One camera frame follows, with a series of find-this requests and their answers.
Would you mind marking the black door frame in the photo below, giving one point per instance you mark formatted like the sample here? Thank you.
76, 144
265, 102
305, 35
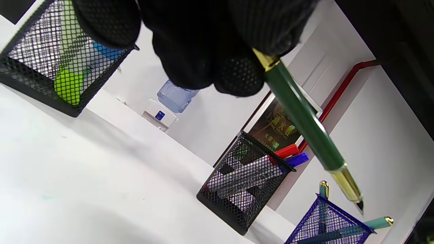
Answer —
13, 6

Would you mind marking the yellow-green highlighter pen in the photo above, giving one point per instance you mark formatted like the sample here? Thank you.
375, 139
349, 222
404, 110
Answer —
69, 86

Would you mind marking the dark glass door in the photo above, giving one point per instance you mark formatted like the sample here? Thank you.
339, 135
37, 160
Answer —
407, 51

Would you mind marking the white blue marker pen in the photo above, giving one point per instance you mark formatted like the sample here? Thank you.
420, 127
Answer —
296, 159

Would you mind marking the white water dispenser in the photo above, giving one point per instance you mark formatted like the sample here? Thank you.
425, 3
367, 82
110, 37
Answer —
159, 115

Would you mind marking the white red marker pen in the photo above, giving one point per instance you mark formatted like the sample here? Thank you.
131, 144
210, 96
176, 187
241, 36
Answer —
286, 151

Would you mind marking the blue mesh pen holder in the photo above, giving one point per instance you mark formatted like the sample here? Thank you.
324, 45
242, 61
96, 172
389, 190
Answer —
318, 223

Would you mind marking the red wall pipe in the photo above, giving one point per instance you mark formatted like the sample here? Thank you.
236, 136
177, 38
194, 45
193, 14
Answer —
339, 91

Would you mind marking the black mesh pen holder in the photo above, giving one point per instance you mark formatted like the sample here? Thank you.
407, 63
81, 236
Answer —
223, 210
34, 91

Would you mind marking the blue highlighter pen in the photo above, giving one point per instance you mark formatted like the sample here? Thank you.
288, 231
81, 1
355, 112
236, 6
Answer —
108, 51

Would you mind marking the person's left hand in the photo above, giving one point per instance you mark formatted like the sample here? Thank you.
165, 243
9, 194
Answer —
203, 40

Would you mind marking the blue dispenser water bottle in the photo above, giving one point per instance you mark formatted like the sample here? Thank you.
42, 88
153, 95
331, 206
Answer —
176, 96

